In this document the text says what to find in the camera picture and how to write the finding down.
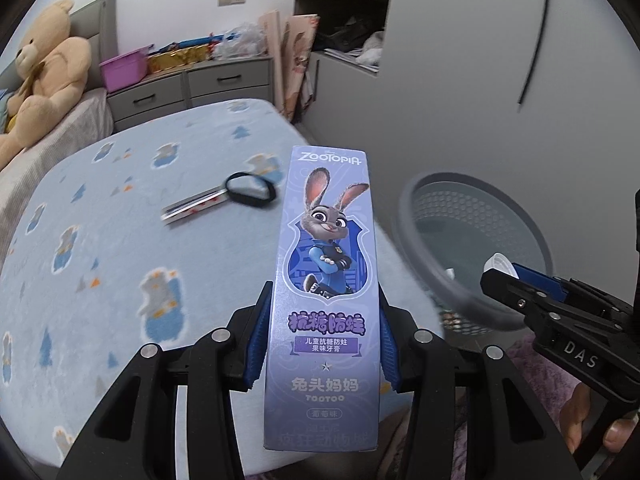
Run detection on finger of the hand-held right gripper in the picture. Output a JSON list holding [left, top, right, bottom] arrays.
[[514, 262, 626, 312], [480, 269, 552, 332]]

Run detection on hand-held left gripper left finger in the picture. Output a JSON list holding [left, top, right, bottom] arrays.
[[56, 280, 280, 480]]

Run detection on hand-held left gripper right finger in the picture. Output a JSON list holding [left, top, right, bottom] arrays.
[[376, 280, 559, 480]]

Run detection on white bottle cap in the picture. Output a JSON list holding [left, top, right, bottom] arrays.
[[482, 253, 516, 279]]

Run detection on grey plastic mesh basket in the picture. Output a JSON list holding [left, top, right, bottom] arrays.
[[398, 171, 556, 339]]

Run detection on purple toothpaste box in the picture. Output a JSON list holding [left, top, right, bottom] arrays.
[[262, 146, 381, 451]]

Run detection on person's right hand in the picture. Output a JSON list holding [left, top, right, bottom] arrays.
[[559, 382, 640, 461]]

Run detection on grey wardrobe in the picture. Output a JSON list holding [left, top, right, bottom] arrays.
[[287, 0, 640, 307]]

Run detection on grey drawer dresser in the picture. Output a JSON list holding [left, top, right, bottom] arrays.
[[106, 55, 276, 134]]

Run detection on white cloth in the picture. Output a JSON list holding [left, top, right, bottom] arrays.
[[355, 30, 386, 66]]

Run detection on beige checked bed sheet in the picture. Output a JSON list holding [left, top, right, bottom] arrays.
[[0, 87, 115, 192]]

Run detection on plain pink cardboard board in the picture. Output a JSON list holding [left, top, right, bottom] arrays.
[[258, 9, 296, 122]]

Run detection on gold wrapped box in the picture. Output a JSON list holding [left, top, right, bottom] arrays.
[[147, 45, 214, 74]]

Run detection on dark clothes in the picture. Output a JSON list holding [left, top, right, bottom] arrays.
[[312, 29, 381, 56]]

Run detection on pink plastic bin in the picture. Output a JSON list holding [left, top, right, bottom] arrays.
[[99, 45, 154, 94]]

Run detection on clear plastic bag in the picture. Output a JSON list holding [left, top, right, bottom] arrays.
[[212, 22, 269, 61]]

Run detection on blue wrapping paper roll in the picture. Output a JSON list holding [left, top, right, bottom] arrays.
[[165, 33, 226, 54]]

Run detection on tan teddy bear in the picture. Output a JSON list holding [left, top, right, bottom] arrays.
[[0, 0, 94, 171]]

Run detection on grey padded headboard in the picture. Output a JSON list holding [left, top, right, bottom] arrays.
[[64, 0, 119, 92]]

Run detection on black handled scissors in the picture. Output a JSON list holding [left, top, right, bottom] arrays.
[[159, 171, 277, 226]]

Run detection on black door handle strip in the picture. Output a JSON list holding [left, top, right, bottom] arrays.
[[517, 0, 551, 109]]

